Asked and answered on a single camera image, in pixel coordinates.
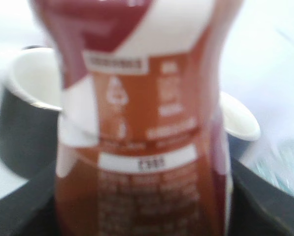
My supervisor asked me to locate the dark blue-grey mug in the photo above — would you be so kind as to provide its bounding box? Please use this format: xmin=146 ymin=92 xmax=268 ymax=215
xmin=219 ymin=91 xmax=261 ymax=161

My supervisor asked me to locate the brown coffee drink bottle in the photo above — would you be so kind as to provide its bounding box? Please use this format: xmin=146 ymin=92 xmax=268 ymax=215
xmin=29 ymin=0 xmax=242 ymax=236

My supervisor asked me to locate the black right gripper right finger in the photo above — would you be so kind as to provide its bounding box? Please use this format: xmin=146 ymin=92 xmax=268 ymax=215
xmin=229 ymin=159 xmax=294 ymax=236

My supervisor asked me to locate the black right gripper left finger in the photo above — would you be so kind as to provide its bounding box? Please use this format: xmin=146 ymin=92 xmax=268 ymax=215
xmin=0 ymin=164 xmax=60 ymax=236

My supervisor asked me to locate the black mug white interior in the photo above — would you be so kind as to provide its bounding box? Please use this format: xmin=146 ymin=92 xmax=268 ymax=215
xmin=0 ymin=47 xmax=61 ymax=179

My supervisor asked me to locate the clear water bottle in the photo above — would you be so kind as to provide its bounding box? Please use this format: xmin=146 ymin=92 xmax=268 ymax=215
xmin=252 ymin=139 xmax=294 ymax=197

